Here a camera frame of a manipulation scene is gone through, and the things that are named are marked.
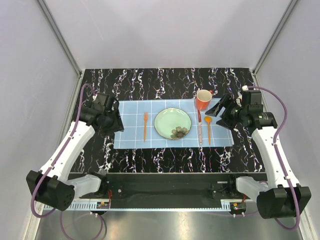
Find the control board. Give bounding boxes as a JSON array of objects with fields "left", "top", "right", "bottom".
[
  {"left": 96, "top": 201, "right": 110, "bottom": 209},
  {"left": 231, "top": 202, "right": 247, "bottom": 212}
]

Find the front aluminium rail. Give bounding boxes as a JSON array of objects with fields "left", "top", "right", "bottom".
[{"left": 32, "top": 181, "right": 306, "bottom": 212}]

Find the left control board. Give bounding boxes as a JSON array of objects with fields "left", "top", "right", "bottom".
[{"left": 96, "top": 201, "right": 110, "bottom": 209}]

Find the right control board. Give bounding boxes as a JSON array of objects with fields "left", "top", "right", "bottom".
[{"left": 231, "top": 202, "right": 247, "bottom": 212}]

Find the left aluminium frame post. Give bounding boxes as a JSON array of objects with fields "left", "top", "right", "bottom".
[{"left": 35, "top": 0, "right": 82, "bottom": 77}]

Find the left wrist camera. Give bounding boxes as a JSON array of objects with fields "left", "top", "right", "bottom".
[{"left": 92, "top": 92, "right": 119, "bottom": 114}]

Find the right aluminium frame post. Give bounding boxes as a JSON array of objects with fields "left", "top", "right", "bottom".
[{"left": 252, "top": 0, "right": 300, "bottom": 76}]

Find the orange plastic spoon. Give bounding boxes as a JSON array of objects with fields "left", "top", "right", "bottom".
[{"left": 204, "top": 116, "right": 212, "bottom": 145}]

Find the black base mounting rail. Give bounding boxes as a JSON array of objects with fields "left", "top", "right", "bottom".
[{"left": 84, "top": 173, "right": 245, "bottom": 211}]

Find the blue checked placemat cloth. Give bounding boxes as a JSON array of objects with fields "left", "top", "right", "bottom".
[{"left": 114, "top": 99, "right": 234, "bottom": 150}]

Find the aluminium frame post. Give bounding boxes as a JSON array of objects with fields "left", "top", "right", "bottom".
[
  {"left": 252, "top": 0, "right": 300, "bottom": 76},
  {"left": 35, "top": 0, "right": 82, "bottom": 77}
]

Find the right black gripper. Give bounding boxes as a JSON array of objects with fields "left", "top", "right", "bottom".
[{"left": 204, "top": 94, "right": 248, "bottom": 131}]

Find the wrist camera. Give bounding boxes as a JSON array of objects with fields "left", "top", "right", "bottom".
[
  {"left": 92, "top": 92, "right": 119, "bottom": 114},
  {"left": 235, "top": 85, "right": 264, "bottom": 114}
]

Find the orange plastic fork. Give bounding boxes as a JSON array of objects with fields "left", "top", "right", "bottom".
[{"left": 143, "top": 112, "right": 149, "bottom": 142}]

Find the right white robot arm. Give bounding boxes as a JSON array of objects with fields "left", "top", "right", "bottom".
[{"left": 205, "top": 90, "right": 312, "bottom": 219}]

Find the green floral plate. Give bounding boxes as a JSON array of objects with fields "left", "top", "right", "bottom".
[{"left": 154, "top": 107, "right": 192, "bottom": 140}]

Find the pink handled knife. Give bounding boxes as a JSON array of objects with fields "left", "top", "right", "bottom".
[{"left": 197, "top": 110, "right": 203, "bottom": 146}]

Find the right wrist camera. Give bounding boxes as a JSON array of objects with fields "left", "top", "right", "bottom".
[{"left": 235, "top": 85, "right": 264, "bottom": 114}]

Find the orange mug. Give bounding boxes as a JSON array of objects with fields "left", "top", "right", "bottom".
[{"left": 195, "top": 89, "right": 213, "bottom": 111}]

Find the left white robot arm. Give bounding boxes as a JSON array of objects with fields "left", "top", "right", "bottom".
[{"left": 26, "top": 102, "right": 124, "bottom": 218}]

